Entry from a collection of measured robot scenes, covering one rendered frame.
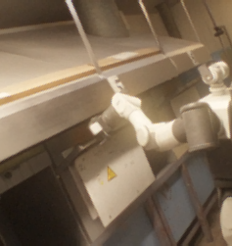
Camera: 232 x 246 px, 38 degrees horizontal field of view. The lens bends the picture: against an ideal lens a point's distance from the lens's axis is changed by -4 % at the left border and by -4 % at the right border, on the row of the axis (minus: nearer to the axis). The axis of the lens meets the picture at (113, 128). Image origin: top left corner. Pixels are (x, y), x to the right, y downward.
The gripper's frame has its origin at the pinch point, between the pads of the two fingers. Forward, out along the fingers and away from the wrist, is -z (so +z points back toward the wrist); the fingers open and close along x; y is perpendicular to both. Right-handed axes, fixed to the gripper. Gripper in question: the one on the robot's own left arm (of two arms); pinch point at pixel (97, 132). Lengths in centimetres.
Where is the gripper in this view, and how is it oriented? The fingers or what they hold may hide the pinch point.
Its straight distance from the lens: 168.2
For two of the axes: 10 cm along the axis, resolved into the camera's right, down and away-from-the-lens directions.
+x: -6.4, -7.6, 1.3
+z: 5.6, -5.7, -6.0
